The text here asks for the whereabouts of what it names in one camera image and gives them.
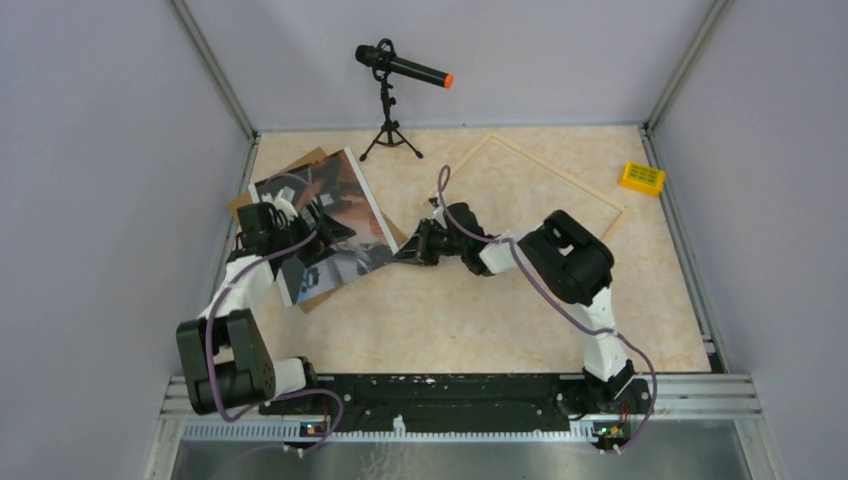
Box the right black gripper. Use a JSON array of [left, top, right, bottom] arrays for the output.
[[393, 218, 467, 266]]

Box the black microphone orange tip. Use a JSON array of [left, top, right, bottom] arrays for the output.
[[355, 45, 454, 89]]

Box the aluminium rail front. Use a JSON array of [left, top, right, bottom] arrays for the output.
[[144, 373, 787, 479]]

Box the light wooden picture frame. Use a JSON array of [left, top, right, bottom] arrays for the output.
[[444, 133, 628, 243]]

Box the black tripod mic stand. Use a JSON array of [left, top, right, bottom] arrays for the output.
[[359, 38, 424, 162]]

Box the printed photo sheet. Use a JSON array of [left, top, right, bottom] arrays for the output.
[[248, 148, 398, 306]]

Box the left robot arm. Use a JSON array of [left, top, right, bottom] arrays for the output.
[[176, 198, 339, 421]]

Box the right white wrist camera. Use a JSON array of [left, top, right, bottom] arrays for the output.
[[431, 203, 449, 228]]

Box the yellow rectangular block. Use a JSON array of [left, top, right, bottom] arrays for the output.
[[619, 162, 666, 197]]

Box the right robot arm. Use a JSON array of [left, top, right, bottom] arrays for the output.
[[394, 202, 635, 412]]

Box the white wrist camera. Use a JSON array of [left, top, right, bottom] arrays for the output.
[[431, 203, 449, 228], [272, 189, 299, 220]]

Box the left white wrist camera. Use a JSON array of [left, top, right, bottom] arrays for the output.
[[272, 189, 299, 220]]

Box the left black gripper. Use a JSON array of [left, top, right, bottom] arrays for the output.
[[269, 199, 355, 267]]

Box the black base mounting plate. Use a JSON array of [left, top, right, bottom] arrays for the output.
[[258, 372, 654, 435]]

